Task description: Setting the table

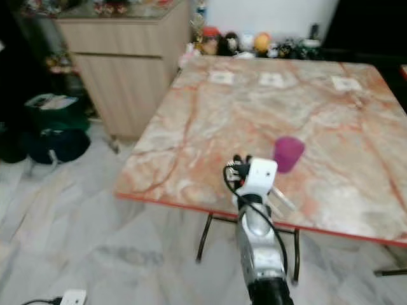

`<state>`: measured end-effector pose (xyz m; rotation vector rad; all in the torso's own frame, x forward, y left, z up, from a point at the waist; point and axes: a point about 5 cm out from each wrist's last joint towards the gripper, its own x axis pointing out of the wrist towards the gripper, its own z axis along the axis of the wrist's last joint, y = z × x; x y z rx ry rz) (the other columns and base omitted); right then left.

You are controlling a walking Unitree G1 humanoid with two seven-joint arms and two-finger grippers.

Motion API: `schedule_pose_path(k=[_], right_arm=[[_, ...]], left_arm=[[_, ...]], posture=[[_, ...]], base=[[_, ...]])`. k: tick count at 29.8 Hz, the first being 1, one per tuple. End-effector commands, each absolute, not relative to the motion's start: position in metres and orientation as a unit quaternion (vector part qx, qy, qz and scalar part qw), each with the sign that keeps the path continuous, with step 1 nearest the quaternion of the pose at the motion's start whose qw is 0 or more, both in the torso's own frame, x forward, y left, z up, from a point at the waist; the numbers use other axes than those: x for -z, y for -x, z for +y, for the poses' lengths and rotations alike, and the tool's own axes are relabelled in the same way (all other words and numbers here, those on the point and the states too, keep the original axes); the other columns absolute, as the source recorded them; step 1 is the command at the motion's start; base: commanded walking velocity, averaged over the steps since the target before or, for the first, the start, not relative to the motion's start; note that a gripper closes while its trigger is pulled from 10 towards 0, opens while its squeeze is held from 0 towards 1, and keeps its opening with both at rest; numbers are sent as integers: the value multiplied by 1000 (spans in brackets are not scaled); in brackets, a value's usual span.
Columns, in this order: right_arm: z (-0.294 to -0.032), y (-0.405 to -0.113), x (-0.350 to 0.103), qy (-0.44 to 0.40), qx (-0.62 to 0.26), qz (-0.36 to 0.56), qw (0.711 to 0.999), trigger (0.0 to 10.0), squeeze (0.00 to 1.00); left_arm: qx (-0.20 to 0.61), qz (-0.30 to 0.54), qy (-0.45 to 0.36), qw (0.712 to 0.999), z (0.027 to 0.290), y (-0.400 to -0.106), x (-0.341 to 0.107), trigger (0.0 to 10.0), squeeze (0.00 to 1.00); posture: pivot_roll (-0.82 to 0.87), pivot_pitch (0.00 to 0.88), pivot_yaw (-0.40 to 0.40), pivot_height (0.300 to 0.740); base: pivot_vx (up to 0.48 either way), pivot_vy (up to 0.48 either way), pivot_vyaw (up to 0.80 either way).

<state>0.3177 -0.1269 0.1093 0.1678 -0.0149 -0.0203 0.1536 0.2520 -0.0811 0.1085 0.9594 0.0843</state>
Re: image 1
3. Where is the silver metal fork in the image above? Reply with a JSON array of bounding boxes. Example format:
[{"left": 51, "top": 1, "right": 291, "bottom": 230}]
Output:
[{"left": 226, "top": 163, "right": 298, "bottom": 212}]

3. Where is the purple plastic cup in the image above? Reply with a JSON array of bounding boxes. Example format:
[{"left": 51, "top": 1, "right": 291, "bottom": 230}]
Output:
[{"left": 273, "top": 135, "right": 306, "bottom": 174}]

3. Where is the white square coaster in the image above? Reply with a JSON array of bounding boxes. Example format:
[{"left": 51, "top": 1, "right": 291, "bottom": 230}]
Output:
[
  {"left": 331, "top": 76, "right": 364, "bottom": 93},
  {"left": 208, "top": 71, "right": 235, "bottom": 86},
  {"left": 258, "top": 72, "right": 286, "bottom": 89}
]

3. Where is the black figurine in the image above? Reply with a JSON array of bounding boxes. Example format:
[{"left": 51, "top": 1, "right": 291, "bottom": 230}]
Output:
[{"left": 219, "top": 32, "right": 240, "bottom": 57}]

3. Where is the orange figurine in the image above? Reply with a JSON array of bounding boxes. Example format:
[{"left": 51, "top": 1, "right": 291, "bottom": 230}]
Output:
[{"left": 253, "top": 32, "right": 272, "bottom": 57}]

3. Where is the white figurine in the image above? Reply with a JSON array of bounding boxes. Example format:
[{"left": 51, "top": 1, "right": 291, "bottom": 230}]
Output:
[{"left": 238, "top": 32, "right": 255, "bottom": 53}]

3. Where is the light wooden cabinet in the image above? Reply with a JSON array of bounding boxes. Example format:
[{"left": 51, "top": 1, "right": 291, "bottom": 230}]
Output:
[{"left": 55, "top": 0, "right": 192, "bottom": 141}]

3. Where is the dark blue bag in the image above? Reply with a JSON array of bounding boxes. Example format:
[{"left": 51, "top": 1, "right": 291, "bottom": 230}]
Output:
[{"left": 25, "top": 129, "right": 92, "bottom": 165}]

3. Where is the green bag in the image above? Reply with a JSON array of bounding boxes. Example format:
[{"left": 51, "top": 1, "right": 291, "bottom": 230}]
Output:
[{"left": 24, "top": 93, "right": 90, "bottom": 132}]

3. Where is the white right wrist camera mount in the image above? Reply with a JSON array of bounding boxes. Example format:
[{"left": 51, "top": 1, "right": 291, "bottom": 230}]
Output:
[{"left": 241, "top": 158, "right": 278, "bottom": 197}]

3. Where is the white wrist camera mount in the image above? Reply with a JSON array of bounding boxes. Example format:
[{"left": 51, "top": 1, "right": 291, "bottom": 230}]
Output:
[
  {"left": 241, "top": 158, "right": 278, "bottom": 197},
  {"left": 59, "top": 290, "right": 88, "bottom": 305}
]

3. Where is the black metal table frame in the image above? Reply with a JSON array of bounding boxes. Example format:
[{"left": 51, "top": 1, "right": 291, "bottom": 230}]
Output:
[{"left": 195, "top": 212, "right": 407, "bottom": 285}]

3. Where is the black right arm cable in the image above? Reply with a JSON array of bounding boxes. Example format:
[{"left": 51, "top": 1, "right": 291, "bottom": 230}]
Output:
[{"left": 223, "top": 166, "right": 291, "bottom": 275}]

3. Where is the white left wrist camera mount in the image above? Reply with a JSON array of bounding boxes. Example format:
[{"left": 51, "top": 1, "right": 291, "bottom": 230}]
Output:
[{"left": 59, "top": 290, "right": 88, "bottom": 305}]

